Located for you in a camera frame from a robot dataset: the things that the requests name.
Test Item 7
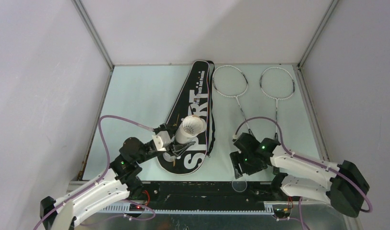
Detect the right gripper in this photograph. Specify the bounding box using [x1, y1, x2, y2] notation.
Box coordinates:
[230, 150, 261, 179]

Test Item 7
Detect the white shuttlecock tube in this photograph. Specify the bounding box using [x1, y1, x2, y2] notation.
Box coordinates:
[175, 115, 206, 144]

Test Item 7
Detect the white shuttlecock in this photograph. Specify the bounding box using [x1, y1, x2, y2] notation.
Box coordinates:
[180, 115, 206, 136]

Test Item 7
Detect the clear round tube lid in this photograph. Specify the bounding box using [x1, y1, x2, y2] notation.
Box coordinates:
[231, 180, 248, 193]

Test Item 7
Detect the white racket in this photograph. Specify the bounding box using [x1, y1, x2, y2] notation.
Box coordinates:
[212, 65, 248, 121]
[259, 67, 295, 123]

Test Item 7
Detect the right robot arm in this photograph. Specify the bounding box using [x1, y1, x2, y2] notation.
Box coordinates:
[230, 133, 370, 218]

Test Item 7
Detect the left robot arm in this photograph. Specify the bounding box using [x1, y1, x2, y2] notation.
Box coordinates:
[39, 123, 205, 230]

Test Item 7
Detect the black racket bag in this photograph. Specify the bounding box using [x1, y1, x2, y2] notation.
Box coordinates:
[157, 60, 215, 175]

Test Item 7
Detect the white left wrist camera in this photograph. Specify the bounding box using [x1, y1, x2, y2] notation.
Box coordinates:
[152, 131, 172, 152]

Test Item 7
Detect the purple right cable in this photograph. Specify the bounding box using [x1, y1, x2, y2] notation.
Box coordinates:
[232, 116, 373, 230]

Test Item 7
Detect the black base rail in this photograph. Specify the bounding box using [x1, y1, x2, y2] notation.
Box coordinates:
[129, 181, 289, 212]

